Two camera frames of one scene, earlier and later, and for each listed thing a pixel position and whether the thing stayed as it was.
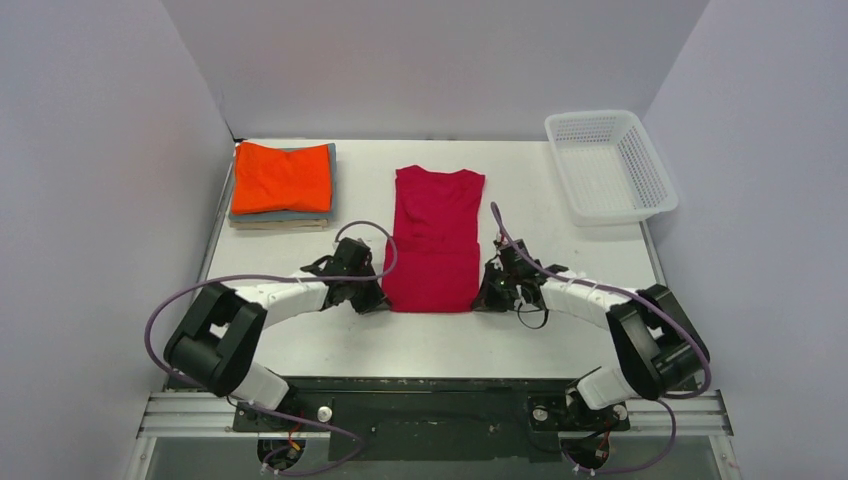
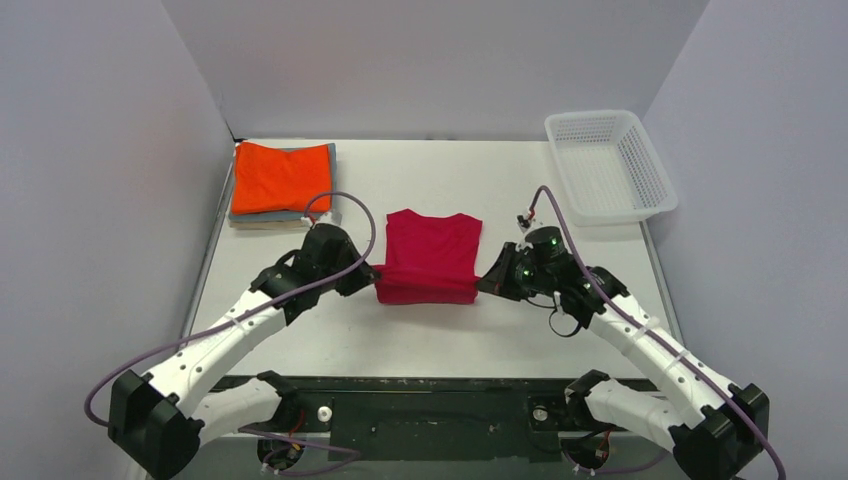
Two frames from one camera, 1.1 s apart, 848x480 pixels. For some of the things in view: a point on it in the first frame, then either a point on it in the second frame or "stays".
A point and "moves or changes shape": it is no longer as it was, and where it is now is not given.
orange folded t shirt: [268, 178] stays
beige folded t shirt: [280, 225] stays
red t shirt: [436, 226] moves or changes shape
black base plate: [441, 418] stays
